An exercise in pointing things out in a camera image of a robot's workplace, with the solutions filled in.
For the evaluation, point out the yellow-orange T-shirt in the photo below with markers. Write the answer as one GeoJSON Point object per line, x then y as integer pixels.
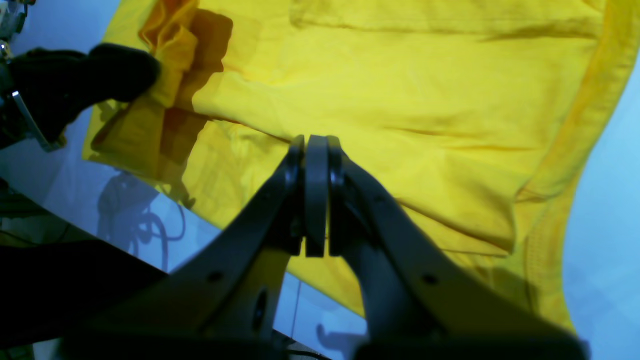
{"type": "Point", "coordinates": [478, 116]}

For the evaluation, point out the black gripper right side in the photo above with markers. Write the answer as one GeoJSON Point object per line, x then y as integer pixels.
{"type": "Point", "coordinates": [45, 90]}

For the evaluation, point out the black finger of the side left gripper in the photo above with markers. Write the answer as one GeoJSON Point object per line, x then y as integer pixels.
{"type": "Point", "coordinates": [418, 304]}

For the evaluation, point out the white finger of the side left gripper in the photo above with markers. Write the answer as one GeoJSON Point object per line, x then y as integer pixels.
{"type": "Point", "coordinates": [220, 305]}

